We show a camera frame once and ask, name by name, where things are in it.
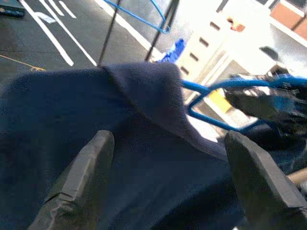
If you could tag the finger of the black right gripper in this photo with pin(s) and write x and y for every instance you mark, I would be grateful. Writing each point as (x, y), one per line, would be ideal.
(259, 105)
(254, 79)

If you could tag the blue plastic hanger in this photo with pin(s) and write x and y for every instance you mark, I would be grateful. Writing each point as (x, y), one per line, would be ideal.
(195, 86)
(166, 30)

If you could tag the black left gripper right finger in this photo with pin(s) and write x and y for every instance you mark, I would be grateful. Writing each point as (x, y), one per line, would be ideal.
(261, 191)

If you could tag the white metal shelf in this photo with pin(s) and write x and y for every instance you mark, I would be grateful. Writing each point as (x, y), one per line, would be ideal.
(244, 57)

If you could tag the white drawer unit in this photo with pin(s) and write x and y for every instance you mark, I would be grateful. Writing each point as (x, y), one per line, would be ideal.
(216, 38)

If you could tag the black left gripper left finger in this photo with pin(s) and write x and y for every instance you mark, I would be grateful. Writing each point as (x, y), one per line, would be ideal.
(81, 187)

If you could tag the yellow package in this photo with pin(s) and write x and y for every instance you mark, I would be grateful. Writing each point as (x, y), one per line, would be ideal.
(219, 100)

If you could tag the black metal clothes rack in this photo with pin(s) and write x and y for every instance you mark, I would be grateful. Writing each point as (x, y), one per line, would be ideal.
(156, 43)

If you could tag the blue plastic bag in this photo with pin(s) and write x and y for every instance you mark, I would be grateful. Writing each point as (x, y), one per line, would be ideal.
(176, 49)

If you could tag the navy knit sweater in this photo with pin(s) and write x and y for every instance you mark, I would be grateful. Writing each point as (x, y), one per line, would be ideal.
(132, 100)

